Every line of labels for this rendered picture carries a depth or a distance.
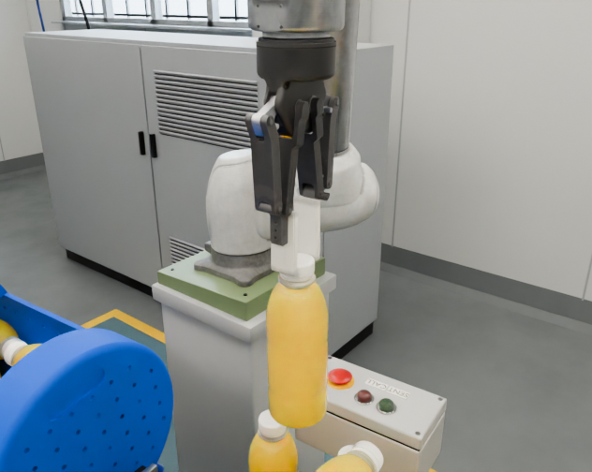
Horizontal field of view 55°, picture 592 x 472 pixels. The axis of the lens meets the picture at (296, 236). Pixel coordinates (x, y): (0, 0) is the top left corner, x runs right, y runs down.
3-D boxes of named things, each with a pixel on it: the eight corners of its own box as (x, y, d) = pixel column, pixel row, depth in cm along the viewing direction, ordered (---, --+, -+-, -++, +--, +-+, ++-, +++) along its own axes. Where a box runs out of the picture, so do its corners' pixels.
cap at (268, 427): (291, 425, 79) (291, 415, 79) (275, 442, 76) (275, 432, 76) (269, 415, 81) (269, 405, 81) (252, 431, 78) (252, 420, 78)
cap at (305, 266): (319, 279, 61) (319, 263, 61) (286, 285, 60) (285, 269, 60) (306, 264, 65) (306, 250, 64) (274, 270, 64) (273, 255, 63)
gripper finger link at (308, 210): (293, 197, 62) (297, 195, 62) (294, 255, 64) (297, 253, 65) (317, 201, 60) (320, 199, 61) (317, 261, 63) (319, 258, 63)
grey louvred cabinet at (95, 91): (125, 235, 424) (98, 28, 368) (376, 331, 302) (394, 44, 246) (58, 259, 384) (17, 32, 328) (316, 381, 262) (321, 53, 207)
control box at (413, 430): (327, 404, 96) (328, 352, 92) (440, 451, 86) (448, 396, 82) (294, 439, 89) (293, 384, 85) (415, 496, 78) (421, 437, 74)
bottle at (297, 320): (335, 422, 67) (339, 281, 60) (279, 436, 65) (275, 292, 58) (314, 387, 74) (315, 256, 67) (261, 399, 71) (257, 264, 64)
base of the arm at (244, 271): (234, 242, 152) (232, 222, 150) (298, 261, 138) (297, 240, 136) (180, 264, 139) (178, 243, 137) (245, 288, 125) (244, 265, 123)
